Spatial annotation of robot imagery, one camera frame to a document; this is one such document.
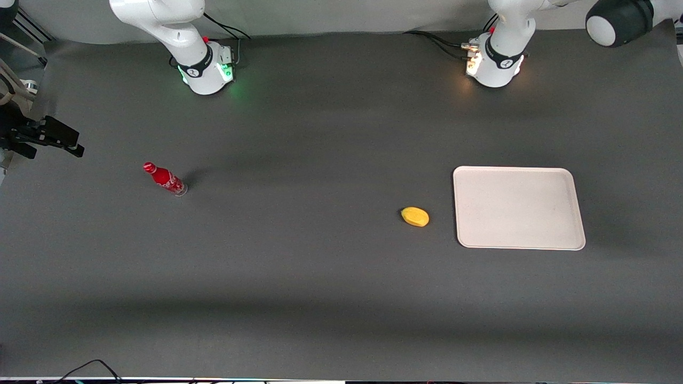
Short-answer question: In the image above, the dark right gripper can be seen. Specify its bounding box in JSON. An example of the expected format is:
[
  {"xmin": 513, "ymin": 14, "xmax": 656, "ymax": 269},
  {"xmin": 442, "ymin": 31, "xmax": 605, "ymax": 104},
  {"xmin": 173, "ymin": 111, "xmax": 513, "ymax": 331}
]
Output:
[{"xmin": 0, "ymin": 105, "xmax": 85, "ymax": 160}]

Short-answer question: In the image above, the white rectangular tray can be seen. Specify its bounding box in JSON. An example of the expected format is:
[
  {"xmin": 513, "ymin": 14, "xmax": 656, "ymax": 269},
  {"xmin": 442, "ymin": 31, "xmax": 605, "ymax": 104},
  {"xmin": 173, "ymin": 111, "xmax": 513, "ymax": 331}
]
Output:
[{"xmin": 452, "ymin": 166, "xmax": 586, "ymax": 251}]

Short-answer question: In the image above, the red soda bottle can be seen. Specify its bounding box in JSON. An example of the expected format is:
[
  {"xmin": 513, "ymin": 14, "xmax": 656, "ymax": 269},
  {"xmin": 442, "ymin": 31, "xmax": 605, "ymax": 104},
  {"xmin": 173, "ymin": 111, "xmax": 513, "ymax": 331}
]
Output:
[{"xmin": 142, "ymin": 162, "xmax": 188, "ymax": 197}]

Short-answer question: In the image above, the yellow mango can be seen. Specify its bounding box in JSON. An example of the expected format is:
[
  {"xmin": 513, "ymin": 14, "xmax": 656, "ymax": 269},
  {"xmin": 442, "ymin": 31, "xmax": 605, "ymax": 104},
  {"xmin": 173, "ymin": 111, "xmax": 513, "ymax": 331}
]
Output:
[{"xmin": 401, "ymin": 206, "xmax": 430, "ymax": 228}]

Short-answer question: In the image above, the beige cable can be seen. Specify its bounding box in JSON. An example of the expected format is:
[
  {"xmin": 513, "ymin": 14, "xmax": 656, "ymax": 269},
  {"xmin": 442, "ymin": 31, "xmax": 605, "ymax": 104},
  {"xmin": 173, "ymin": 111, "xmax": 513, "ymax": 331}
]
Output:
[{"xmin": 0, "ymin": 33, "xmax": 34, "ymax": 107}]

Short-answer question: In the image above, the metal frame stand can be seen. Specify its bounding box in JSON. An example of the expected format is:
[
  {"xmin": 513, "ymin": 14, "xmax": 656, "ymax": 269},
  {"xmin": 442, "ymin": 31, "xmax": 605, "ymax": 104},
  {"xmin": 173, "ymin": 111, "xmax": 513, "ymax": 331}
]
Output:
[{"xmin": 0, "ymin": 0, "xmax": 56, "ymax": 68}]

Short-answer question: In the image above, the black right arm base cable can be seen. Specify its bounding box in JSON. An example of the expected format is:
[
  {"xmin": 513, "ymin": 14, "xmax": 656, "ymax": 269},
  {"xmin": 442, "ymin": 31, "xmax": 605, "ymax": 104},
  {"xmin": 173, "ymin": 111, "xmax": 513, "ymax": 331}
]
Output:
[{"xmin": 203, "ymin": 13, "xmax": 252, "ymax": 41}]

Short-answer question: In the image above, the black arm base cable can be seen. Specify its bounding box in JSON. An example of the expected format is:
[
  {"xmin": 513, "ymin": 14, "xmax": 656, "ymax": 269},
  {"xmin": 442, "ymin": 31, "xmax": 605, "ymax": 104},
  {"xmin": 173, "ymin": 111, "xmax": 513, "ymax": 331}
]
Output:
[
  {"xmin": 403, "ymin": 30, "xmax": 475, "ymax": 60},
  {"xmin": 203, "ymin": 13, "xmax": 252, "ymax": 41}
]

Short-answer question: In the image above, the black table edge cable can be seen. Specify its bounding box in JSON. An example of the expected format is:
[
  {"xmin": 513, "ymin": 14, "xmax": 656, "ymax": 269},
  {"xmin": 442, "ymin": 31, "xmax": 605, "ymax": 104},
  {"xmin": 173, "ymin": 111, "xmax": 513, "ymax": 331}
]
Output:
[{"xmin": 53, "ymin": 359, "xmax": 124, "ymax": 384}]

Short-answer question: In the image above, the black left arm base cable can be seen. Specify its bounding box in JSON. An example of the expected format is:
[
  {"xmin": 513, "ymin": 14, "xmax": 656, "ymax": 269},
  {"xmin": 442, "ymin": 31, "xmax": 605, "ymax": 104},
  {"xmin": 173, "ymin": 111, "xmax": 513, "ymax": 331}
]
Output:
[{"xmin": 403, "ymin": 30, "xmax": 475, "ymax": 60}]

